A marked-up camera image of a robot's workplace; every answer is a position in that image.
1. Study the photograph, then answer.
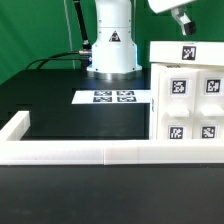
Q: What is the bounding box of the white marker base plate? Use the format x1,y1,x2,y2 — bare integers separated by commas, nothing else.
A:
72,90,151,104

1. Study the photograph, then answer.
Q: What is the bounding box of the white cabinet door with knob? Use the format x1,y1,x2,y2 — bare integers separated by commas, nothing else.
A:
193,72,224,140

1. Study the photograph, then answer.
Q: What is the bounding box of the white U-shaped workspace frame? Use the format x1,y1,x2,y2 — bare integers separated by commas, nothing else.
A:
0,111,224,165

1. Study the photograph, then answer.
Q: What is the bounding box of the black cable bundle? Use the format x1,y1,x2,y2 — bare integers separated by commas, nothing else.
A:
25,49,93,70

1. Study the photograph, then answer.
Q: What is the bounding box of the white cabinet body box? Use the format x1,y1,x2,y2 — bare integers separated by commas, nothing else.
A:
149,63,224,140

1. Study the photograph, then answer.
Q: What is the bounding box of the black corrugated hose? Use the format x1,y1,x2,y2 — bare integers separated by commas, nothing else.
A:
72,0,92,51

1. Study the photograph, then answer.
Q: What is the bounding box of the white cabinet door panel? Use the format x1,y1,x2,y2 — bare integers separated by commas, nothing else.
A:
157,73,196,140

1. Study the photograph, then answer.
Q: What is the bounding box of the white cabinet top block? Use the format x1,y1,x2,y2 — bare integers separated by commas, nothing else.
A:
149,41,224,66

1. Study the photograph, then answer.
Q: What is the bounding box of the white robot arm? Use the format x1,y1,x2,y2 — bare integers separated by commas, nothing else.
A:
87,0,196,80

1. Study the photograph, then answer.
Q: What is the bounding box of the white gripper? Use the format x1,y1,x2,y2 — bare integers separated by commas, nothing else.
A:
148,0,196,36

